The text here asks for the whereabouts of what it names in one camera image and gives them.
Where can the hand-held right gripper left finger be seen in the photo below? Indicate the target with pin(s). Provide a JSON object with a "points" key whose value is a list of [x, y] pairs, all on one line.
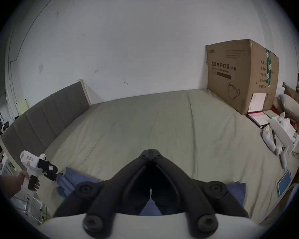
{"points": [[102, 195]]}

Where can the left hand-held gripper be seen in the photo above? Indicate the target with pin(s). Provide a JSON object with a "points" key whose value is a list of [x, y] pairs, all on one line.
{"points": [[31, 160]]}

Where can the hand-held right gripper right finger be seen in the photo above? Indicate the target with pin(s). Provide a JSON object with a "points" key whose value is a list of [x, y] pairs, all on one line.
{"points": [[199, 195]]}

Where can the dark blue shirt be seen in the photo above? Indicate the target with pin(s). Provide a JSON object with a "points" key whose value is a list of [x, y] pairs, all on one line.
{"points": [[69, 180]]}

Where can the person's left forearm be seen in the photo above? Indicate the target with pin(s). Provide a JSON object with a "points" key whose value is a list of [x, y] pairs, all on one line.
{"points": [[7, 185]]}

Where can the person's left hand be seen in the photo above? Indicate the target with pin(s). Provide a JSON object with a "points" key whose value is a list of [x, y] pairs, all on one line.
{"points": [[23, 177]]}

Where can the grey padded headboard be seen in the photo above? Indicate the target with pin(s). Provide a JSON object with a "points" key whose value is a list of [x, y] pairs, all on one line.
{"points": [[44, 118]]}

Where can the tablet with blue screen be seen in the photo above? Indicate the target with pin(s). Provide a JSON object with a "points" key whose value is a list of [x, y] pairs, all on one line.
{"points": [[284, 183]]}

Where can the white hand controller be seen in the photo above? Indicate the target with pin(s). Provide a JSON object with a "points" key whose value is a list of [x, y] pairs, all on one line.
{"points": [[282, 158], [269, 138]]}

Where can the bed with beige sheet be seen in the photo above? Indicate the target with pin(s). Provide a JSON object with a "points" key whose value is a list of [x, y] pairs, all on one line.
{"points": [[152, 118]]}

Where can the flat box with red folder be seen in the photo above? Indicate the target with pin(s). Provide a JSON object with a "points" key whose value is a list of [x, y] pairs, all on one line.
{"points": [[260, 118]]}

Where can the eyeglasses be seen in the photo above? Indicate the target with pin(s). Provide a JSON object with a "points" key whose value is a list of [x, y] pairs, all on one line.
{"points": [[297, 155]]}

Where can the white tissue box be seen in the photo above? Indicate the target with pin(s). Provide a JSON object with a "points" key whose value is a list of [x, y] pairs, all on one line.
{"points": [[285, 131]]}

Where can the pink paper sheet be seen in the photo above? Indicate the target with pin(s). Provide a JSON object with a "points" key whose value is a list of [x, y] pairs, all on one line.
{"points": [[258, 102]]}

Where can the beige pillow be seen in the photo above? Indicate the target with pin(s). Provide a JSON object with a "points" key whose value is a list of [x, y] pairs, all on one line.
{"points": [[292, 107]]}

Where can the large brown cardboard carton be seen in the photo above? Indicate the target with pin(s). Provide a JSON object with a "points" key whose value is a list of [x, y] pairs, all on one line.
{"points": [[229, 66]]}

